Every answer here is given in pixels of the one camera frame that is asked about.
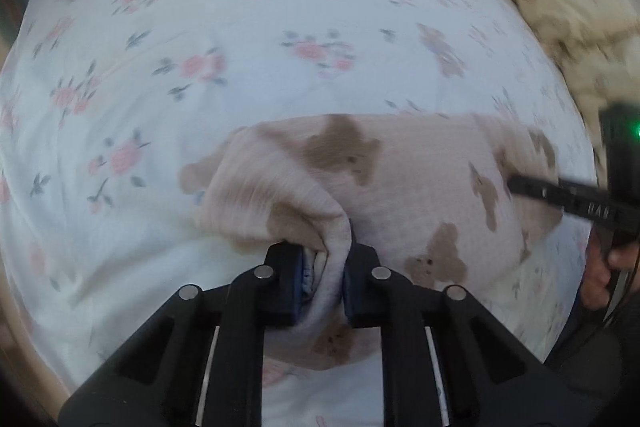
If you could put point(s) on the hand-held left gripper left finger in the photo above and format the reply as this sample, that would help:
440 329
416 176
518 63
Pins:
296 272

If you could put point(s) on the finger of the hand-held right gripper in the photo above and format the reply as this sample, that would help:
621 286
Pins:
560 196

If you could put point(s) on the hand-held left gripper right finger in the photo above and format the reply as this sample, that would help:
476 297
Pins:
352 287

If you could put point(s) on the pink bear-print pants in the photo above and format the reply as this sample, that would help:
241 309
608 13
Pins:
425 167

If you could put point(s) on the person's right hand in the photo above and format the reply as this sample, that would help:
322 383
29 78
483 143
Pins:
595 282

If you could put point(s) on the cream bear-print duvet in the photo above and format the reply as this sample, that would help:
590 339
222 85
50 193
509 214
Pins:
560 7

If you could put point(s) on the white floral bed sheet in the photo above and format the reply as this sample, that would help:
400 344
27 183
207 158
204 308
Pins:
250 7

